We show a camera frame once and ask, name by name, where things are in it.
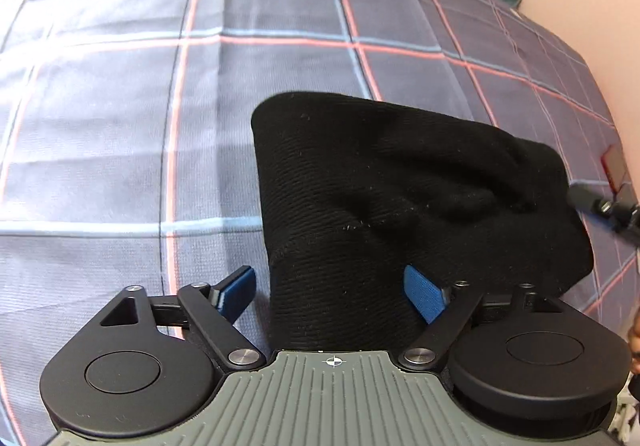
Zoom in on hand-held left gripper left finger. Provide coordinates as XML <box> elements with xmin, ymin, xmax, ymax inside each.
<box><xmin>97</xmin><ymin>266</ymin><xmax>267</xmax><ymax>371</ymax></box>

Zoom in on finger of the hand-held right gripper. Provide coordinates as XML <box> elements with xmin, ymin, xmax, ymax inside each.
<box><xmin>567</xmin><ymin>182</ymin><xmax>640</xmax><ymax>246</ymax></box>

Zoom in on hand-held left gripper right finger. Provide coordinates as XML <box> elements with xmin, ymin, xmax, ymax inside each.
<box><xmin>399</xmin><ymin>265</ymin><xmax>568</xmax><ymax>371</ymax></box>

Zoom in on black pants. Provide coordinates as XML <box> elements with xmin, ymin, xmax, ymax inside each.
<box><xmin>250</xmin><ymin>92</ymin><xmax>596</xmax><ymax>353</ymax></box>

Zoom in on red-edged dark phone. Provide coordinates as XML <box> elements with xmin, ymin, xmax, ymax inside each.
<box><xmin>599</xmin><ymin>143</ymin><xmax>635</xmax><ymax>204</ymax></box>

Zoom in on plaid bed sheet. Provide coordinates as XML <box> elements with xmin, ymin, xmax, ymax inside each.
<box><xmin>0</xmin><ymin>0</ymin><xmax>632</xmax><ymax>446</ymax></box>

